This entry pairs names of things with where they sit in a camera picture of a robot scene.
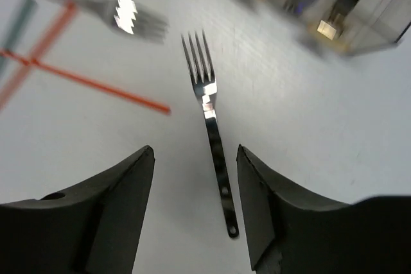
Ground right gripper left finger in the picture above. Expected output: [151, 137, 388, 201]
[1, 146, 155, 273]

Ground silver fork with holes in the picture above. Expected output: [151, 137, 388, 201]
[181, 32, 240, 239]

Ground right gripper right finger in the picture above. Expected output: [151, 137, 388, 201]
[237, 146, 410, 273]

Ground steep orange chopstick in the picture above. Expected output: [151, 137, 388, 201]
[1, 1, 77, 110]

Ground inner green chopstick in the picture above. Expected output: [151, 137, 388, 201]
[0, 0, 38, 76]

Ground pink handled fork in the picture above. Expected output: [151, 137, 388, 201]
[53, 0, 168, 42]

